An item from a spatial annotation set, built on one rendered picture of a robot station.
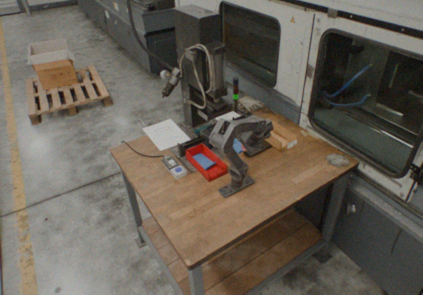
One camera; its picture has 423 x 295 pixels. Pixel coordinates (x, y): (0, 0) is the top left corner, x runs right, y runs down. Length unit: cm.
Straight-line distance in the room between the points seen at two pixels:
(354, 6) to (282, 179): 93
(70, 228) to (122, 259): 59
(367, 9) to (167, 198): 132
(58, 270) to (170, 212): 134
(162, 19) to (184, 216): 369
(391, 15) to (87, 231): 252
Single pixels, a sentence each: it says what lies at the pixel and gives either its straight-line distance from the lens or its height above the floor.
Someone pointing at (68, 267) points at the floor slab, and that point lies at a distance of 271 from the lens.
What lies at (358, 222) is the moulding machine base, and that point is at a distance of 227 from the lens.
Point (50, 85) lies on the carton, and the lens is 499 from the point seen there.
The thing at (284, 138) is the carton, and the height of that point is 90.
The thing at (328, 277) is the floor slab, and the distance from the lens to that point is 251.
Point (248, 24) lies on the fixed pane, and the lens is 254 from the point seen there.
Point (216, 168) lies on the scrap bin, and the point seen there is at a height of 90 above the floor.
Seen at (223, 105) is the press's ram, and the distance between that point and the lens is 181.
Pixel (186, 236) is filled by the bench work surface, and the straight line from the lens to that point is 148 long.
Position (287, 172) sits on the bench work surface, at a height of 90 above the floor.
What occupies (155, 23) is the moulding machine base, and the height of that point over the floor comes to 81.
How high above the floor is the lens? 208
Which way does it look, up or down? 35 degrees down
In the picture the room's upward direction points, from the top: 3 degrees counter-clockwise
